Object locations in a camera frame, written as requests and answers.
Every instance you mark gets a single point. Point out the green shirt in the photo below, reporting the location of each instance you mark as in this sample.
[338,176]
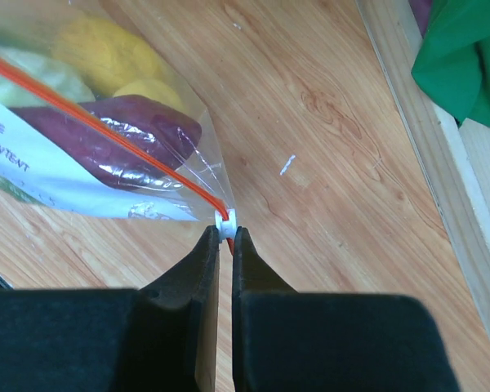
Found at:
[452,66]

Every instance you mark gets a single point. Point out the pink shirt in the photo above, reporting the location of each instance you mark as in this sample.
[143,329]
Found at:
[421,10]

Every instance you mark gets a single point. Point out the clear zip top bag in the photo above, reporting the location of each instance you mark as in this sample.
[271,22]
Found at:
[66,146]

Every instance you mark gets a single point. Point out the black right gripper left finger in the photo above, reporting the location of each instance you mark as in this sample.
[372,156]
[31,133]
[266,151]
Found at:
[161,337]

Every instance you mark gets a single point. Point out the yellow apple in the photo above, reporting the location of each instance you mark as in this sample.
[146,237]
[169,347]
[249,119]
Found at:
[153,89]

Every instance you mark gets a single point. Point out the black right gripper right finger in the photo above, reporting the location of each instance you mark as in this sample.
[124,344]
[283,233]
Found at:
[285,340]

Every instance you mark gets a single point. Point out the yellow lemon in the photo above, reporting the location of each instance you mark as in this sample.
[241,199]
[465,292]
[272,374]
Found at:
[106,55]

